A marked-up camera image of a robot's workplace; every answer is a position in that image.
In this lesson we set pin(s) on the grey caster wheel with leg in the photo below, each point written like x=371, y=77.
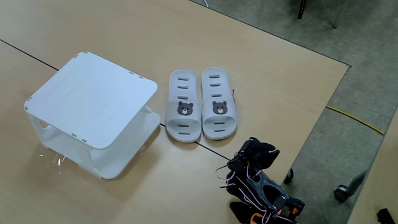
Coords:
x=341, y=193

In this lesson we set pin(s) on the grey metal leg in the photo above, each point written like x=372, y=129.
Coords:
x=339, y=14

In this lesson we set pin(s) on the white plastic shelf box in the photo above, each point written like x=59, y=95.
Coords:
x=93, y=99

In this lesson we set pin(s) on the white bear slipper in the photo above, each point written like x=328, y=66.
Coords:
x=183, y=118
x=219, y=119

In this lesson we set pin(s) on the black caster wheel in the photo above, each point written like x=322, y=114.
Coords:
x=289, y=176

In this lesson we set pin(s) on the black chair leg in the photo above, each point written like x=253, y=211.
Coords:
x=301, y=9

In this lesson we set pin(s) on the black floor object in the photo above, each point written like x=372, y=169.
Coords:
x=385, y=216

